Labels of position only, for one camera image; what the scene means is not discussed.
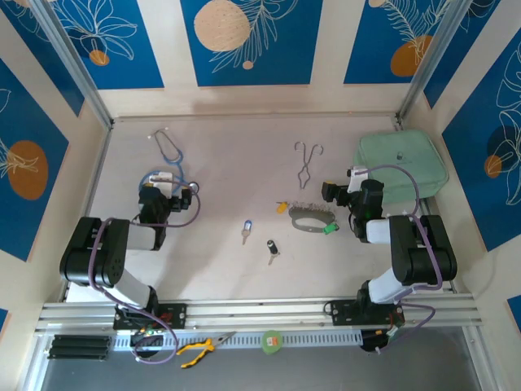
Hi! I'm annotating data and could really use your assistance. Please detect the metal keyring holder plate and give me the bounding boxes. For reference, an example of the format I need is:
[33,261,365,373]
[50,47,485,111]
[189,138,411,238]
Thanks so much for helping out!
[284,201,339,234]

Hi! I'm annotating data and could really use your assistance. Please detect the key with black head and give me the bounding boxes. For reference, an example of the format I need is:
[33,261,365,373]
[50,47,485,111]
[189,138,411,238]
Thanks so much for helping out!
[266,239,282,266]

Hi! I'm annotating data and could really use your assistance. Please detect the blue stethoscope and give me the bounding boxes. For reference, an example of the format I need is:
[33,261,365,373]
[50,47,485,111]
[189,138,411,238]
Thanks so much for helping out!
[138,128,200,196]

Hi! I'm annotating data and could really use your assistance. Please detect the mint green zip pouch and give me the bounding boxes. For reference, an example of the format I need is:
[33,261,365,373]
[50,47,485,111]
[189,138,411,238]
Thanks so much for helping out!
[352,129,450,204]

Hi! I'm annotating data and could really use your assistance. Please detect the yellow black pliers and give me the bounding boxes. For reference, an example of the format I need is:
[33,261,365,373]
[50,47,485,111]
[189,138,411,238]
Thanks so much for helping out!
[175,330,237,370]

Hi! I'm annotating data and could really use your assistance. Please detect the green tape roll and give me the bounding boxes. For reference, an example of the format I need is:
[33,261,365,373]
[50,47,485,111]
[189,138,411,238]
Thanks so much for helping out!
[260,329,282,354]

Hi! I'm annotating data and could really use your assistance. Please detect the black ribbed block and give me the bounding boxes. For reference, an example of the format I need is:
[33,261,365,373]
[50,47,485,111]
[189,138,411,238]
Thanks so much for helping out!
[47,334,112,362]

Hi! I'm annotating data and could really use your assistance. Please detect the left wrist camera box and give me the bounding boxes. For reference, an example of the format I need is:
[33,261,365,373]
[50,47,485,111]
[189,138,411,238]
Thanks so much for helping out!
[148,170,174,192]

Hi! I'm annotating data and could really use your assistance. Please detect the metal wire tongs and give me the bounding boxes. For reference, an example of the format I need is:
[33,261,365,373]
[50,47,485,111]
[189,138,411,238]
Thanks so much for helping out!
[294,140,326,191]

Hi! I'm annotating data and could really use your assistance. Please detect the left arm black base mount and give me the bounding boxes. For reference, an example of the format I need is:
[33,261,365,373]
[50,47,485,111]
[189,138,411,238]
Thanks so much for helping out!
[112,301,188,331]

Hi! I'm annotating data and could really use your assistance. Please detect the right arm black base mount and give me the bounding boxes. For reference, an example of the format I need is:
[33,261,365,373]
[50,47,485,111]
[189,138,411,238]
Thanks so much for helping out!
[328,299,406,327]

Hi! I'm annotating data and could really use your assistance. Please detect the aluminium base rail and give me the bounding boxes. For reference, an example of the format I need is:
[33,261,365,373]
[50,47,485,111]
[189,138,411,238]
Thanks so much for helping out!
[34,299,485,335]

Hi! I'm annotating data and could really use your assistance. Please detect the grey slotted cable duct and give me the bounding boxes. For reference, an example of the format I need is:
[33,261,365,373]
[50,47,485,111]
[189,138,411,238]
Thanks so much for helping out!
[112,329,363,351]

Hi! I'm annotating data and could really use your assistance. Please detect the aluminium frame post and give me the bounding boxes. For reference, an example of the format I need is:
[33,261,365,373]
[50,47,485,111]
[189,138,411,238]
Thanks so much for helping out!
[30,0,114,128]
[396,0,473,123]

